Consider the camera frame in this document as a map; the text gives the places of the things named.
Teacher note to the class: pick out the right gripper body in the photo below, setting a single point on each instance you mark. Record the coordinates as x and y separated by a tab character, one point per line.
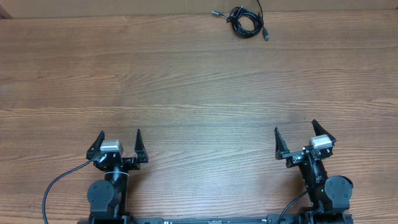
298	155

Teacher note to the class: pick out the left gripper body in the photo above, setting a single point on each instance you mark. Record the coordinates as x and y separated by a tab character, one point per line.
132	164

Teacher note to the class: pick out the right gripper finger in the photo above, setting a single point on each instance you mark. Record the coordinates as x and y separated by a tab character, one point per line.
319	130
281	148

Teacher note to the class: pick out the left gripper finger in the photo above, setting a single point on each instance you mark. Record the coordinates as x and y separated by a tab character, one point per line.
139	148
95	147

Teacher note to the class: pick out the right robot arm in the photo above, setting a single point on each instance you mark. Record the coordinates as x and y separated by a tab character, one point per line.
329	196

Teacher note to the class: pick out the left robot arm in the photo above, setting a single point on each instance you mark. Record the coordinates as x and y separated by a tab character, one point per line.
108	196

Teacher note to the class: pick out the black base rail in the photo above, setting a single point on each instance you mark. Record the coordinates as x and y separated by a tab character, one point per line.
270	219

